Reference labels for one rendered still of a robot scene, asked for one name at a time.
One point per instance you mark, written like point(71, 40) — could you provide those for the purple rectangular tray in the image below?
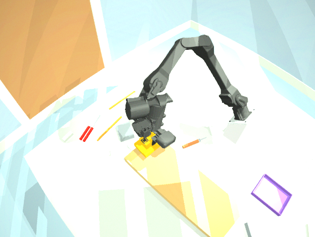
point(271, 194)

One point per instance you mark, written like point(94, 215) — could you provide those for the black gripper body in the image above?
point(164, 138)

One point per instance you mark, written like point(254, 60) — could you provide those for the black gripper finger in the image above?
point(153, 140)

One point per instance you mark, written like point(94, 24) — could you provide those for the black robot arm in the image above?
point(149, 103)

